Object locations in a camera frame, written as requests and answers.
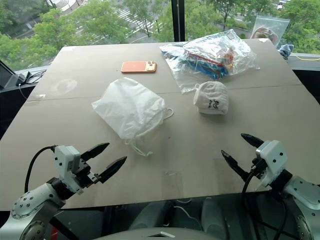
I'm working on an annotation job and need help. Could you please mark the clear plastic bag with items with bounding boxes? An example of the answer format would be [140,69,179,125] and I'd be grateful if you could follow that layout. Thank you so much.
[159,28,261,95]

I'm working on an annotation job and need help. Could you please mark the dark rounded robot leg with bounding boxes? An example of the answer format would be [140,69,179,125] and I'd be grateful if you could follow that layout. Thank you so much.
[201,197,242,232]
[128,200,174,232]

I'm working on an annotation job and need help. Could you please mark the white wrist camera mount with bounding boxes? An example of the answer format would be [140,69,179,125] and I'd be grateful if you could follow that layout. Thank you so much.
[53,145,84,195]
[255,140,288,189]

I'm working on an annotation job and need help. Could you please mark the orange smartphone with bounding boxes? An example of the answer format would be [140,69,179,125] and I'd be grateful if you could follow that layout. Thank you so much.
[120,60,158,74]

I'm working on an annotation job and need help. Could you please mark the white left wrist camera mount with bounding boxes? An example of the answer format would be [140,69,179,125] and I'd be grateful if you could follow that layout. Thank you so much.
[53,145,84,195]

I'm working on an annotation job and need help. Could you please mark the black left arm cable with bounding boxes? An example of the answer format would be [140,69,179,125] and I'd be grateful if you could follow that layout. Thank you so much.
[24,145,56,193]

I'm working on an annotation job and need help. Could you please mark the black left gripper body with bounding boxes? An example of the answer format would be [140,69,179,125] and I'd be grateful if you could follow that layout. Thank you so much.
[74,158,100,190]

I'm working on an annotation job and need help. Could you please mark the white drawstring bag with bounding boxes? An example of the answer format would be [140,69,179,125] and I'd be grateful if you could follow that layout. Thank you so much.
[91,76,175,157]

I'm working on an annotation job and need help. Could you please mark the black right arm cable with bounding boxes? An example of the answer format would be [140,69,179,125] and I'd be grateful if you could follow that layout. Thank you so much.
[241,162,288,240]

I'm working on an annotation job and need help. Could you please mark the black desk cables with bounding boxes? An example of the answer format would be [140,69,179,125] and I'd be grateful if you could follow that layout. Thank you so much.
[16,69,48,87]

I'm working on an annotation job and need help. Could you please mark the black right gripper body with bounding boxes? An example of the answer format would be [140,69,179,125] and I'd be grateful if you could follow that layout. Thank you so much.
[247,156,269,184]

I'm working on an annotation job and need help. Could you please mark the black window frame post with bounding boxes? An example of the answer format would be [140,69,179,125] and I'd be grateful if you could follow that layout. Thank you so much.
[170,0,186,43]

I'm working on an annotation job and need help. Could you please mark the blue cloth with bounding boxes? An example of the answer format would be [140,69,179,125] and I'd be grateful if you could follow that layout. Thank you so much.
[277,43,295,60]

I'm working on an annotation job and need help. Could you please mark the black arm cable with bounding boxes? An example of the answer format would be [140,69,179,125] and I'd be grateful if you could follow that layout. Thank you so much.
[24,145,56,193]
[241,162,288,240]

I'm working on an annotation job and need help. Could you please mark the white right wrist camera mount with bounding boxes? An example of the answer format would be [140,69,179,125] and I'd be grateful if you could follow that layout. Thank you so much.
[255,140,288,189]

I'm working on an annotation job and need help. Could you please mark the clear zip bag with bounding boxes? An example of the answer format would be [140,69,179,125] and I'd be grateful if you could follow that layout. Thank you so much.
[250,14,291,47]

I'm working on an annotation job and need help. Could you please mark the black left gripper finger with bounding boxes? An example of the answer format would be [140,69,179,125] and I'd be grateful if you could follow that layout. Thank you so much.
[80,142,111,162]
[96,156,128,185]

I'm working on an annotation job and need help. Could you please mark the white cable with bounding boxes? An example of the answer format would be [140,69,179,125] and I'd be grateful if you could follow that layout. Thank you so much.
[173,199,204,232]

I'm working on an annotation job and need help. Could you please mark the yellow cable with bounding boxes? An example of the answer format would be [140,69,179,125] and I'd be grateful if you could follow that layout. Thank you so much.
[295,55,320,62]

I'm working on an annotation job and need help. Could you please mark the small white pouch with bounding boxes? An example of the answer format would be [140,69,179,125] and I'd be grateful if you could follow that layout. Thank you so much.
[192,80,230,115]

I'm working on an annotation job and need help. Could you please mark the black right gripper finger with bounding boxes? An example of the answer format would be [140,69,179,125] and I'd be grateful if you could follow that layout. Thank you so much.
[240,133,265,152]
[220,149,253,183]

